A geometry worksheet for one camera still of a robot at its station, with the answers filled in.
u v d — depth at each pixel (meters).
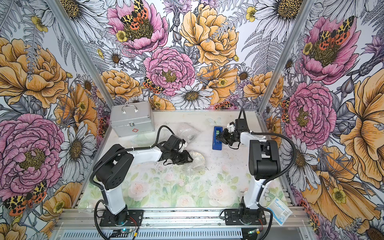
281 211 0.76
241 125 0.82
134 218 0.73
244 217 0.68
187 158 0.85
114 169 0.49
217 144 0.97
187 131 1.01
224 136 0.88
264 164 0.52
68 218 0.76
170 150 0.76
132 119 0.98
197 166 0.87
